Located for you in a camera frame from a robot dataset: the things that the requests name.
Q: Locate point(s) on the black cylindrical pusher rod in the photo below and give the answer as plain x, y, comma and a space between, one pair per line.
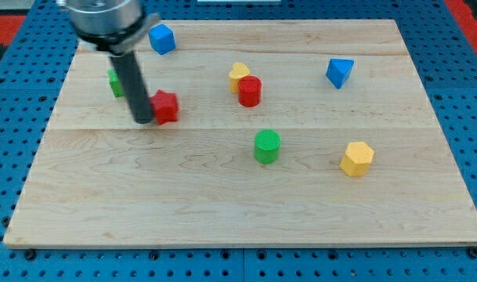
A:
133, 86

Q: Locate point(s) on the red star block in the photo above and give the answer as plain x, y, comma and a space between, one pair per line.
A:
165, 106

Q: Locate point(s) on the yellow heart block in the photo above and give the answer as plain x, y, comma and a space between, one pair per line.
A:
238, 71

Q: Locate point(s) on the blue cube block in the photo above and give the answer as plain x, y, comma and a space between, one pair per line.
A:
162, 39

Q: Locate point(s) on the red cylinder block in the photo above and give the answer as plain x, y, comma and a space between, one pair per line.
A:
249, 91

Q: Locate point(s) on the green cylinder block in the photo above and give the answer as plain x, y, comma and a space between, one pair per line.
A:
267, 146

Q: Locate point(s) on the wooden board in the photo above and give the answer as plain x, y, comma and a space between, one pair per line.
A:
101, 181

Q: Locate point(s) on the blue triangular prism block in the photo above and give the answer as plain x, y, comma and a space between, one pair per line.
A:
338, 71

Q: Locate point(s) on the yellow hexagon block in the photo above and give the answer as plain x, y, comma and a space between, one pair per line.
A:
357, 159

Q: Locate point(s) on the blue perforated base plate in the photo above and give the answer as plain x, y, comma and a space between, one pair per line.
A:
33, 69

